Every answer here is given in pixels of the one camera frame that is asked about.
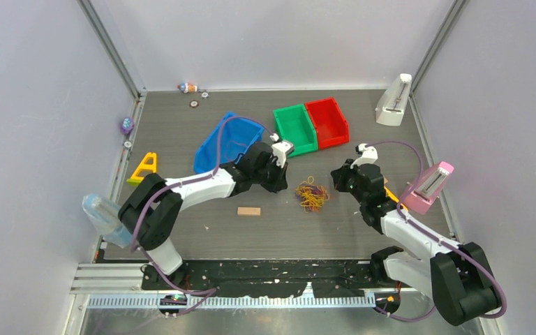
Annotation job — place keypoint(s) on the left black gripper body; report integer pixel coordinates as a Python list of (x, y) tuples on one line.
[(271, 176)]

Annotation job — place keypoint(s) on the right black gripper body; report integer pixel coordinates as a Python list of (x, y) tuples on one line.
[(359, 195)]

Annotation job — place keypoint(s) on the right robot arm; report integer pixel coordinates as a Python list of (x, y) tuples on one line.
[(456, 277)]

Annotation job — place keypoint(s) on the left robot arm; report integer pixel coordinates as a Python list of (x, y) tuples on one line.
[(152, 208)]

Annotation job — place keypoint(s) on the yellow triangle toy right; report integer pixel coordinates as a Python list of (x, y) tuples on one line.
[(392, 196)]

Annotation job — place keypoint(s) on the yellow triangle toy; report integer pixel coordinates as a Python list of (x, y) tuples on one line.
[(392, 196), (148, 165)]

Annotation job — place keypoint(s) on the blue plastic bin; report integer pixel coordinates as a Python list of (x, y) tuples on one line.
[(237, 136)]

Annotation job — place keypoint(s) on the wooden block centre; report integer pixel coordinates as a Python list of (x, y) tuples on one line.
[(248, 211)]

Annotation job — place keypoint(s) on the red plastic bin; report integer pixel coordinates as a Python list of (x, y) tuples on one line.
[(330, 124)]

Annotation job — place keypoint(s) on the green plastic bin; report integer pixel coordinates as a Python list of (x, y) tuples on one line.
[(294, 125)]

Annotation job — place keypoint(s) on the pink metronome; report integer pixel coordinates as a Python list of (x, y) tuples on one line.
[(420, 195)]

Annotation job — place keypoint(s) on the white metronome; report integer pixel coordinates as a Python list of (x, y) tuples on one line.
[(391, 107)]

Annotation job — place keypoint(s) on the small figurine toy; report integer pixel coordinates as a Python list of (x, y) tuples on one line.
[(186, 87)]

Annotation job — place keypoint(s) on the yellow triangle toy left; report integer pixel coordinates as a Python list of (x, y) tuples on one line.
[(148, 165)]

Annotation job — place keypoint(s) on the purple round toy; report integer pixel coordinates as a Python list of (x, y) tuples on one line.
[(127, 125)]

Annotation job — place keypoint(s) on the clear plastic bottle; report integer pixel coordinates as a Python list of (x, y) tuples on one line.
[(103, 213)]

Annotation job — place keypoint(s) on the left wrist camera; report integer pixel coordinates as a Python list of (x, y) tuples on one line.
[(281, 149)]

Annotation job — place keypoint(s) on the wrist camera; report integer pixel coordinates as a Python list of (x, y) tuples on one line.
[(281, 149), (367, 154)]

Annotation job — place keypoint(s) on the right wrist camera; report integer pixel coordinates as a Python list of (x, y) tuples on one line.
[(367, 154)]

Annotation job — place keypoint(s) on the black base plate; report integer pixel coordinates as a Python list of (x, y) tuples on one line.
[(271, 278)]

